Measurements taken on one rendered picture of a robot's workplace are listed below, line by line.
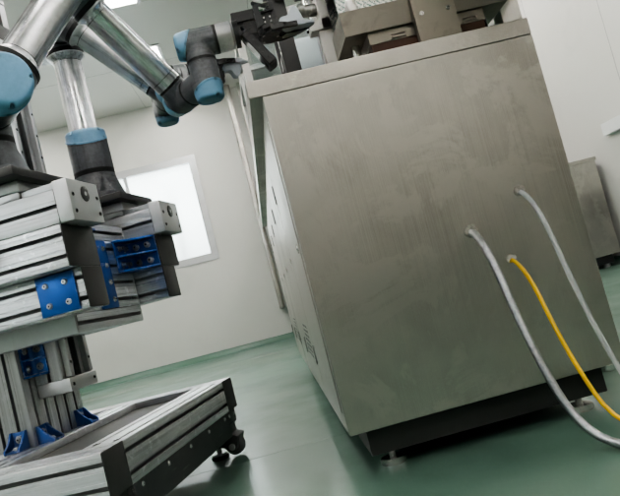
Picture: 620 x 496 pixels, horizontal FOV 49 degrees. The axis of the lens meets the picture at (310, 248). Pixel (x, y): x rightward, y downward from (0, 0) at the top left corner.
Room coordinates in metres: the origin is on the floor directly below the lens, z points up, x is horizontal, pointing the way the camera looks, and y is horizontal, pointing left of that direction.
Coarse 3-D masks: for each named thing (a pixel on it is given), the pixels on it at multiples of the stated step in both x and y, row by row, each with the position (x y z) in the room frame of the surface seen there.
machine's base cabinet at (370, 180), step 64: (448, 64) 1.49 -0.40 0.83; (512, 64) 1.50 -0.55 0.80; (320, 128) 1.47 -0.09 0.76; (384, 128) 1.48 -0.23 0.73; (448, 128) 1.49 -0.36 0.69; (512, 128) 1.50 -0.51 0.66; (320, 192) 1.47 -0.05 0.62; (384, 192) 1.48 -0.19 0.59; (448, 192) 1.49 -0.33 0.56; (512, 192) 1.50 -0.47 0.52; (576, 192) 1.51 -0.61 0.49; (320, 256) 1.46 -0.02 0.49; (384, 256) 1.47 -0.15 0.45; (448, 256) 1.48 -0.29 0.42; (576, 256) 1.51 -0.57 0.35; (320, 320) 1.46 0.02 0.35; (384, 320) 1.47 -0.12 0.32; (448, 320) 1.48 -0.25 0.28; (512, 320) 1.49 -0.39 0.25; (576, 320) 1.50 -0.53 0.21; (320, 384) 2.24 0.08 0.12; (384, 384) 1.47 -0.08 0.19; (448, 384) 1.48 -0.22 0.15; (512, 384) 1.49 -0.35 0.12; (576, 384) 1.54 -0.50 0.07; (384, 448) 1.51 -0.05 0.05
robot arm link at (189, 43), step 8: (184, 32) 1.67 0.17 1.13; (192, 32) 1.67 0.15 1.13; (200, 32) 1.67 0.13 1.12; (208, 32) 1.67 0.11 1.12; (216, 32) 1.67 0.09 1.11; (176, 40) 1.67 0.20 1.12; (184, 40) 1.67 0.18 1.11; (192, 40) 1.67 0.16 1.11; (200, 40) 1.67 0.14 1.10; (208, 40) 1.67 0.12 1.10; (216, 40) 1.68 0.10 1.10; (176, 48) 1.68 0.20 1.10; (184, 48) 1.67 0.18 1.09; (192, 48) 1.67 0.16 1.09; (200, 48) 1.67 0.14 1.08; (208, 48) 1.68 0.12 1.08; (216, 48) 1.69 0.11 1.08; (184, 56) 1.68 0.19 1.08; (192, 56) 1.67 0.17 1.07
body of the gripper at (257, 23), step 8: (256, 8) 1.68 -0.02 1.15; (272, 8) 1.69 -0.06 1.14; (232, 16) 1.70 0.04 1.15; (240, 16) 1.70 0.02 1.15; (248, 16) 1.70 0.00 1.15; (256, 16) 1.68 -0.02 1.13; (264, 16) 1.70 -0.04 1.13; (272, 16) 1.70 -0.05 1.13; (232, 24) 1.68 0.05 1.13; (240, 24) 1.70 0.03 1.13; (248, 24) 1.70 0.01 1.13; (256, 24) 1.70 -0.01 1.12; (264, 24) 1.70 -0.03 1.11; (272, 24) 1.69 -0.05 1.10; (240, 32) 1.70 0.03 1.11; (256, 32) 1.70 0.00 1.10; (264, 32) 1.69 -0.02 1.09; (272, 32) 1.69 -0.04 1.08; (240, 40) 1.69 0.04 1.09; (264, 40) 1.73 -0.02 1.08; (272, 40) 1.74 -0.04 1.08
